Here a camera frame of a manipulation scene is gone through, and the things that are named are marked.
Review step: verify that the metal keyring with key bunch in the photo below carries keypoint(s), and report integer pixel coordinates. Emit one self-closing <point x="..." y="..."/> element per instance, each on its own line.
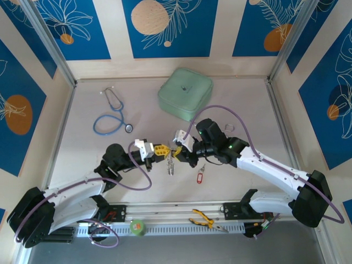
<point x="170" y="167"/>

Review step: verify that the key with red tag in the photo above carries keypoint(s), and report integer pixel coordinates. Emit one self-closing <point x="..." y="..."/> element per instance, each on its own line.
<point x="200" y="178"/>

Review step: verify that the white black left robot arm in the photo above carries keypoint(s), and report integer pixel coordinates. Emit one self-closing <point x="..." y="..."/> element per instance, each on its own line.
<point x="77" y="192"/>

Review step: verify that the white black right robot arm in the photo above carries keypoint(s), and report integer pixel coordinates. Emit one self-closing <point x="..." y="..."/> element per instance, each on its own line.
<point x="269" y="165"/>

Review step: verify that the blue stethoscope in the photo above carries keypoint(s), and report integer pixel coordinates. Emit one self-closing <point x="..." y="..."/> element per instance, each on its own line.
<point x="128" y="127"/>

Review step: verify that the mint green zip pouch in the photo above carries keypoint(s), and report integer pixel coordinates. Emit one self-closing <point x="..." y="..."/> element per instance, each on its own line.
<point x="184" y="93"/>

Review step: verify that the green tape roll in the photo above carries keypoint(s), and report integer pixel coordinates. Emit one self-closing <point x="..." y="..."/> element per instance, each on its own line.
<point x="137" y="229"/>

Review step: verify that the black aluminium extrusion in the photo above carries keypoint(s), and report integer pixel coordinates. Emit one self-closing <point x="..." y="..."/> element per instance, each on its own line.
<point x="64" y="236"/>

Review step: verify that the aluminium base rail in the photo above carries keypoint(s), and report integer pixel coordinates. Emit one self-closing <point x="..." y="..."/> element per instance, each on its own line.
<point x="165" y="211"/>

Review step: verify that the aluminium table side rail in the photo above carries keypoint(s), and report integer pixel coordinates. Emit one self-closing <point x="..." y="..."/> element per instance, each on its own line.
<point x="61" y="137"/>
<point x="284" y="123"/>

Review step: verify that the aluminium frame post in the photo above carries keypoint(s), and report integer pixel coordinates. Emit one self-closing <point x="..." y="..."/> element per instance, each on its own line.
<point x="50" y="41"/>
<point x="292" y="41"/>

